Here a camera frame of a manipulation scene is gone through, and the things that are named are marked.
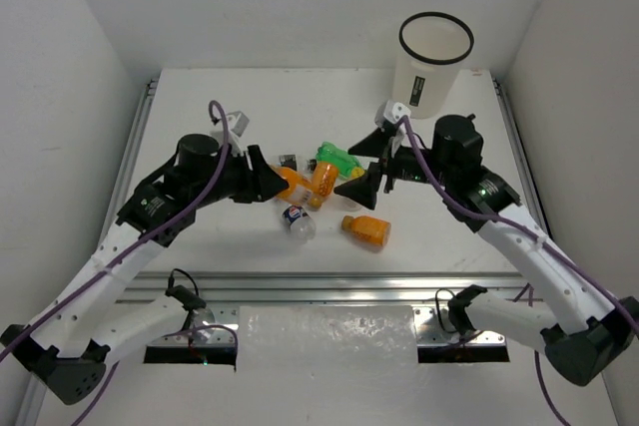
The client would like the white foam cover plate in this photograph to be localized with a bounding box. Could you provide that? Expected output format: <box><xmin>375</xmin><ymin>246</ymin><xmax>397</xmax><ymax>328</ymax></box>
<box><xmin>237</xmin><ymin>305</ymin><xmax>418</xmax><ymax>372</ymax></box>

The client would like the left side rail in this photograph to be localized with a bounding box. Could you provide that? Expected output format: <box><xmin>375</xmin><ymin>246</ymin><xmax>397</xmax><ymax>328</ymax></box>
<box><xmin>107</xmin><ymin>77</ymin><xmax>160</xmax><ymax>208</ymax></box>

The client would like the green plastic bottle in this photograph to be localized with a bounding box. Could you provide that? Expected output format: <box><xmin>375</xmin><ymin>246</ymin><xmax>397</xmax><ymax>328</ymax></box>
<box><xmin>315</xmin><ymin>142</ymin><xmax>365</xmax><ymax>180</ymax></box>

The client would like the clear bottle black label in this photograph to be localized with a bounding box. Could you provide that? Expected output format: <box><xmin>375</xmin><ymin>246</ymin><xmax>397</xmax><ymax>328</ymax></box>
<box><xmin>276</xmin><ymin>154</ymin><xmax>318</xmax><ymax>174</ymax></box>

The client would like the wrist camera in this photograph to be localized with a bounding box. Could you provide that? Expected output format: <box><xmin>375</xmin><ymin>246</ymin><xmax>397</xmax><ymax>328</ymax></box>
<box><xmin>210</xmin><ymin>111</ymin><xmax>250</xmax><ymax>157</ymax></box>
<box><xmin>374</xmin><ymin>100</ymin><xmax>411</xmax><ymax>136</ymax></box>

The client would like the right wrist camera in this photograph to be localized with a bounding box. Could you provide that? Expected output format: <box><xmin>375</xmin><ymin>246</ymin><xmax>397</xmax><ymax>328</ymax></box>
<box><xmin>374</xmin><ymin>100</ymin><xmax>411</xmax><ymax>136</ymax></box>

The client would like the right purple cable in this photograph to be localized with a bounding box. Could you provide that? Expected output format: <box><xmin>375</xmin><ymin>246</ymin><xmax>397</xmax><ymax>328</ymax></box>
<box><xmin>398</xmin><ymin>115</ymin><xmax>639</xmax><ymax>426</ymax></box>

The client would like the purple cable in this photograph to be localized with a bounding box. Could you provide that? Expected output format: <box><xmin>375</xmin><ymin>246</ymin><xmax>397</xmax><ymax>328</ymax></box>
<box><xmin>0</xmin><ymin>100</ymin><xmax>239</xmax><ymax>426</ymax></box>
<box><xmin>398</xmin><ymin>115</ymin><xmax>639</xmax><ymax>426</ymax></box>

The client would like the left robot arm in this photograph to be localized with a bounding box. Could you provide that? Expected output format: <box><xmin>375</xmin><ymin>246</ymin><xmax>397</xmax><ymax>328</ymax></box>
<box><xmin>1</xmin><ymin>134</ymin><xmax>288</xmax><ymax>405</ymax></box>

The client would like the white bin black rim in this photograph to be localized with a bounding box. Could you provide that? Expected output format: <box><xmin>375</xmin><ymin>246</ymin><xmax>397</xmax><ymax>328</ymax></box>
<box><xmin>391</xmin><ymin>11</ymin><xmax>475</xmax><ymax>119</ymax></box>

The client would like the orange bottle brown cap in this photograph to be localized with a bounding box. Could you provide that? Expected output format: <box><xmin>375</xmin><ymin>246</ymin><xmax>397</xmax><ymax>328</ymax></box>
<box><xmin>340</xmin><ymin>215</ymin><xmax>391</xmax><ymax>248</ymax></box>

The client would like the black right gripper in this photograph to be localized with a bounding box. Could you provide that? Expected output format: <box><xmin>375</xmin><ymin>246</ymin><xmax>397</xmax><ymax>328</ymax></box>
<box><xmin>333</xmin><ymin>126</ymin><xmax>453</xmax><ymax>208</ymax></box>

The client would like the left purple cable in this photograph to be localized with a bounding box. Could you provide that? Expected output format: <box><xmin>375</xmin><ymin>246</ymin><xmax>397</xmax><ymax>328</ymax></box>
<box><xmin>0</xmin><ymin>100</ymin><xmax>239</xmax><ymax>426</ymax></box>

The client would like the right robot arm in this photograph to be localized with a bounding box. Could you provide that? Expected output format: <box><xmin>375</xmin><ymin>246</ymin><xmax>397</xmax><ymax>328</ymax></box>
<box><xmin>335</xmin><ymin>115</ymin><xmax>638</xmax><ymax>386</ymax></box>

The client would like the orange juice bottle white label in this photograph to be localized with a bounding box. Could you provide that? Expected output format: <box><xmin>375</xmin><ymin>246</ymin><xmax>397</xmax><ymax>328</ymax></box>
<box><xmin>272</xmin><ymin>166</ymin><xmax>319</xmax><ymax>206</ymax></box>

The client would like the clear Pepsi bottle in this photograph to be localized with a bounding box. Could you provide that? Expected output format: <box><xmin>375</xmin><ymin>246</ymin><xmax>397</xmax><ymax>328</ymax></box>
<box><xmin>282</xmin><ymin>206</ymin><xmax>317</xmax><ymax>242</ymax></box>

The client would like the black cable loop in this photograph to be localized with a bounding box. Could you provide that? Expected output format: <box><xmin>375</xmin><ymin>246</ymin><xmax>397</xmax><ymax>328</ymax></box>
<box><xmin>432</xmin><ymin>287</ymin><xmax>460</xmax><ymax>335</ymax></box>

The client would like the aluminium table edge rail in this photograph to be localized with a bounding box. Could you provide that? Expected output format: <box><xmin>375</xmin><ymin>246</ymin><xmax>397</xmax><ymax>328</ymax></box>
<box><xmin>114</xmin><ymin>270</ymin><xmax>545</xmax><ymax>303</ymax></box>

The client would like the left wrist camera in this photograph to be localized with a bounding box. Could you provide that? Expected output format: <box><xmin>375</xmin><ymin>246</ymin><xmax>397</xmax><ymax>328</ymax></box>
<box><xmin>210</xmin><ymin>111</ymin><xmax>250</xmax><ymax>157</ymax></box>

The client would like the clear bottle yellow cap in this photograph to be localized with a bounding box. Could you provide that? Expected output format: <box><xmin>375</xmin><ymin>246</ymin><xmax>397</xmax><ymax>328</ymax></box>
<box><xmin>341</xmin><ymin>167</ymin><xmax>366</xmax><ymax>212</ymax></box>

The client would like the orange bottle fruit label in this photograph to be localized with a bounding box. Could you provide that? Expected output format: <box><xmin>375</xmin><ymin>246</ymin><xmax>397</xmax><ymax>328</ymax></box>
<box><xmin>308</xmin><ymin>161</ymin><xmax>339</xmax><ymax>210</ymax></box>

